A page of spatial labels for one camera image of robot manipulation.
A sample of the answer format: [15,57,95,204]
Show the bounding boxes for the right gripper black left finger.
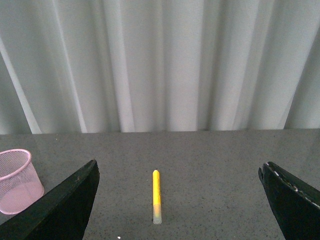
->
[0,159,100,240]

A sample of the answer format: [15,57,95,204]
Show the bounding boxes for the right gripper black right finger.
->
[258,161,320,240]

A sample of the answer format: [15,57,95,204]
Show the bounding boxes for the pink mesh cup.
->
[0,149,45,215]

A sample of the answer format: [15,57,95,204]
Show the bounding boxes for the yellow marker pen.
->
[152,170,162,225]

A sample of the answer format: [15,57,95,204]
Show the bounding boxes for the white curtain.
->
[0,0,320,134]

